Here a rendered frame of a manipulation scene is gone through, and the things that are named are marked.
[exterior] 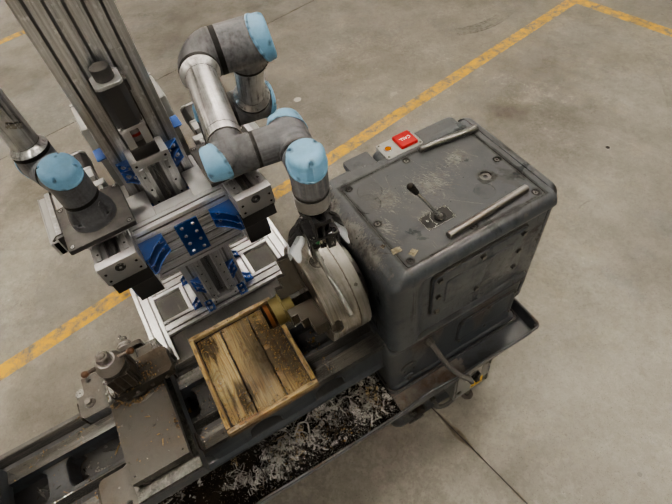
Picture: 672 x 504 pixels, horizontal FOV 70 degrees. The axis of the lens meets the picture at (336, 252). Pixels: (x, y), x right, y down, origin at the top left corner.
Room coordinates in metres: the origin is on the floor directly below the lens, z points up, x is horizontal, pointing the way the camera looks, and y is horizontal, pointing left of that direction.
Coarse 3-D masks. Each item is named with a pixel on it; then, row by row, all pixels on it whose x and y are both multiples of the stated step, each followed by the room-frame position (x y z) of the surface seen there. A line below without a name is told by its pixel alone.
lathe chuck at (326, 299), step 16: (304, 256) 0.80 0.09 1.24; (304, 272) 0.75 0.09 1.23; (320, 272) 0.74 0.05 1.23; (336, 272) 0.74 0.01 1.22; (304, 288) 0.81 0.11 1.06; (320, 288) 0.70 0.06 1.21; (320, 304) 0.68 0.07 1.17; (336, 304) 0.67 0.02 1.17; (352, 304) 0.67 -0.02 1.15; (336, 320) 0.64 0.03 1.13; (352, 320) 0.65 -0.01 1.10; (336, 336) 0.63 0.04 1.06
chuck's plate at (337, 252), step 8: (328, 248) 0.81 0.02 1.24; (336, 248) 0.80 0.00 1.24; (336, 256) 0.78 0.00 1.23; (344, 256) 0.78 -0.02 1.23; (344, 264) 0.75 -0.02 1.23; (344, 272) 0.73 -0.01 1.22; (352, 272) 0.73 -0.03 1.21; (352, 280) 0.72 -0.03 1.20; (360, 280) 0.72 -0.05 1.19; (352, 288) 0.70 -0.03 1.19; (360, 288) 0.70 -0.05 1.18; (360, 296) 0.69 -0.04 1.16; (360, 304) 0.67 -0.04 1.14; (368, 304) 0.68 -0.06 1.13; (360, 312) 0.66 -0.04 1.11; (368, 312) 0.67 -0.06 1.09; (368, 320) 0.67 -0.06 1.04
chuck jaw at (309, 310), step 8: (304, 304) 0.72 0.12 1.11; (312, 304) 0.72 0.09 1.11; (288, 312) 0.71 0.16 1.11; (296, 312) 0.70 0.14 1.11; (304, 312) 0.70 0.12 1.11; (312, 312) 0.69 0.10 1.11; (320, 312) 0.68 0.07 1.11; (296, 320) 0.69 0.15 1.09; (304, 320) 0.67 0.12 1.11; (312, 320) 0.66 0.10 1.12; (320, 320) 0.66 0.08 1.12; (320, 328) 0.64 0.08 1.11; (328, 328) 0.64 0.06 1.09; (336, 328) 0.64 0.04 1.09
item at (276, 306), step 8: (288, 296) 0.76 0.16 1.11; (264, 304) 0.75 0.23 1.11; (272, 304) 0.73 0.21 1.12; (280, 304) 0.73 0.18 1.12; (288, 304) 0.73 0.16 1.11; (264, 312) 0.72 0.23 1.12; (272, 312) 0.71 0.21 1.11; (280, 312) 0.71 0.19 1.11; (272, 320) 0.69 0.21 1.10; (280, 320) 0.69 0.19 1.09; (288, 320) 0.70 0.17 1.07; (272, 328) 0.69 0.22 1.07
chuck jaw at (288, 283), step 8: (280, 264) 0.82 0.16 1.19; (288, 264) 0.82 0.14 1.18; (288, 272) 0.80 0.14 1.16; (296, 272) 0.81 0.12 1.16; (280, 280) 0.79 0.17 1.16; (288, 280) 0.79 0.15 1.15; (296, 280) 0.79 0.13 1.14; (280, 288) 0.77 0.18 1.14; (288, 288) 0.77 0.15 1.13; (296, 288) 0.77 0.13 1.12; (280, 296) 0.75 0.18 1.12
